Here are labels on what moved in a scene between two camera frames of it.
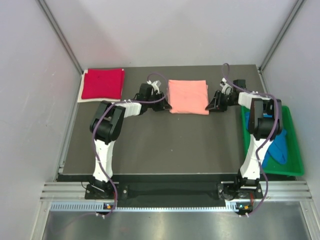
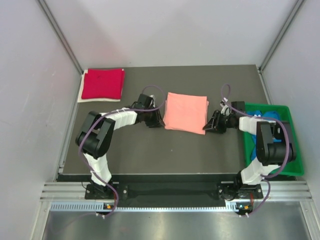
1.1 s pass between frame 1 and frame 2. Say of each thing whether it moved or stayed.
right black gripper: moved
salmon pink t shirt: moved
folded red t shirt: stayed
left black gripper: moved
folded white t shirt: stayed
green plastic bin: stayed
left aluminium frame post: stayed
